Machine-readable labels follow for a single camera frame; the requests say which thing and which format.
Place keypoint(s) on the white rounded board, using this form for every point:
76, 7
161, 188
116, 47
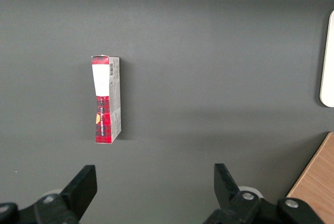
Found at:
327, 62

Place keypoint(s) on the red plaid cardboard box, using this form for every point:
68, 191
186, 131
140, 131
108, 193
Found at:
107, 101

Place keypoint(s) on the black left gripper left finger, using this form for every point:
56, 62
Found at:
78, 192

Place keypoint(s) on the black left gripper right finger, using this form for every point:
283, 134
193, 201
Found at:
229, 192

